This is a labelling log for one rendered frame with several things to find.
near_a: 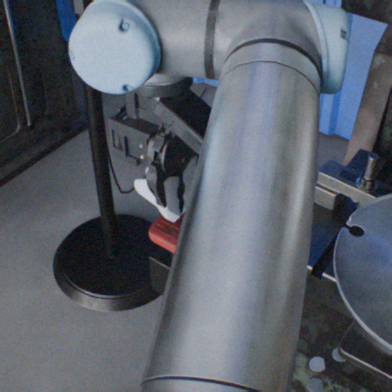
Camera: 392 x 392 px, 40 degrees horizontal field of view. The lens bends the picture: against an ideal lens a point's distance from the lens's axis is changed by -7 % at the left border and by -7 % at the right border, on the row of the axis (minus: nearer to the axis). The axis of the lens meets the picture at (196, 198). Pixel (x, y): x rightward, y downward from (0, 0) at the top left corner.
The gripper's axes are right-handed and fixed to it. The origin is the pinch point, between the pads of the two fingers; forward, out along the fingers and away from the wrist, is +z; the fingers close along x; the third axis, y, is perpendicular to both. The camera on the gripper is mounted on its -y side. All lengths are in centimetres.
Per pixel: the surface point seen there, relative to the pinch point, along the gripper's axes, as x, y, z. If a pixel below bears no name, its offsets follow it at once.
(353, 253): -6.5, -21.7, -0.5
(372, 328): 2.6, -28.4, -0.5
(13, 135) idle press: -51, 118, 65
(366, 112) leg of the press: -45.7, -8.2, 4.7
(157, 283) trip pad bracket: 3.0, 1.9, 12.2
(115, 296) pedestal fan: -24, 43, 74
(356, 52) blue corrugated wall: -135, 25, 38
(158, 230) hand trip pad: 2.5, 1.3, 1.6
